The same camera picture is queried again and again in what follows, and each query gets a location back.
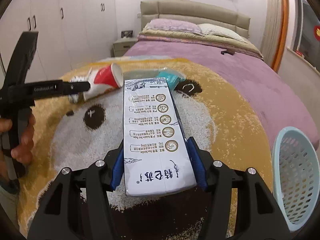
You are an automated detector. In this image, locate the beige padded headboard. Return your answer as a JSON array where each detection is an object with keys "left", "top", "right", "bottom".
[{"left": 140, "top": 0, "right": 251, "bottom": 38}]

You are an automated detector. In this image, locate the light blue plastic basket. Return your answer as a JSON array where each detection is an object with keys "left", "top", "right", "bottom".
[{"left": 272, "top": 126, "right": 319, "bottom": 232}]

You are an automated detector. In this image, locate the white milk carton box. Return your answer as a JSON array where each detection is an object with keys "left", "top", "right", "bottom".
[{"left": 123, "top": 77, "right": 196, "bottom": 197}]

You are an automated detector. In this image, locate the bed with purple cover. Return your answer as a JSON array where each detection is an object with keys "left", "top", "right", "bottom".
[{"left": 123, "top": 0, "right": 320, "bottom": 151}]

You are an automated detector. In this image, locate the purple pillow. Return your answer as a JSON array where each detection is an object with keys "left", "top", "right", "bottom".
[{"left": 143, "top": 18, "right": 204, "bottom": 36}]

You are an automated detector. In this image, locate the white pillow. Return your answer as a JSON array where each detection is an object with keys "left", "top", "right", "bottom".
[{"left": 197, "top": 23, "right": 247, "bottom": 42}]

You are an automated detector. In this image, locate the person's left hand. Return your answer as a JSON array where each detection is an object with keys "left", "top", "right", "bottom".
[{"left": 1, "top": 108, "right": 35, "bottom": 180}]

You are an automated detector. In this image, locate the yellow bear round rug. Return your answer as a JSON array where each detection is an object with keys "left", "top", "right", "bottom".
[{"left": 17, "top": 59, "right": 272, "bottom": 239}]

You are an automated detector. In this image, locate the dark object on bed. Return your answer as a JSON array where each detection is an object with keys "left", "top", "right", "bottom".
[{"left": 221, "top": 49, "right": 235, "bottom": 55}]

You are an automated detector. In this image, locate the small dark picture frame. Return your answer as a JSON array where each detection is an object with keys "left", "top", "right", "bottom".
[{"left": 121, "top": 30, "right": 133, "bottom": 38}]

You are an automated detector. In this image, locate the red white paper cup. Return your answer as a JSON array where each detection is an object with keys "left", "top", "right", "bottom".
[{"left": 68, "top": 63, "right": 124, "bottom": 103}]

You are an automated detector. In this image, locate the folded beige quilt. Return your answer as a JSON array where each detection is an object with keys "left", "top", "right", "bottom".
[{"left": 138, "top": 29, "right": 264, "bottom": 60}]

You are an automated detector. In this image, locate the white wardrobe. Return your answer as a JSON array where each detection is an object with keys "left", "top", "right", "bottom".
[{"left": 1, "top": 0, "right": 117, "bottom": 82}]

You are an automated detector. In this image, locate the beige nightstand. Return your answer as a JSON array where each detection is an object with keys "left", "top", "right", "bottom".
[{"left": 113, "top": 37, "right": 138, "bottom": 57}]

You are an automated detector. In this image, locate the beige orange curtain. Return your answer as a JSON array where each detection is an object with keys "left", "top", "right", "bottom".
[{"left": 261, "top": 0, "right": 289, "bottom": 72}]

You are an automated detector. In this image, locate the dark framed window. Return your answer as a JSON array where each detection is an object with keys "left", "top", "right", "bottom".
[{"left": 293, "top": 0, "right": 319, "bottom": 71}]

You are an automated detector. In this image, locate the red round window sticker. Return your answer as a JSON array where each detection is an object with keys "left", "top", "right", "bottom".
[{"left": 313, "top": 25, "right": 320, "bottom": 41}]

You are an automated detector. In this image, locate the teal item in clear bag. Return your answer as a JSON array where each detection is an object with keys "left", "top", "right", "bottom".
[{"left": 124, "top": 67, "right": 186, "bottom": 91}]

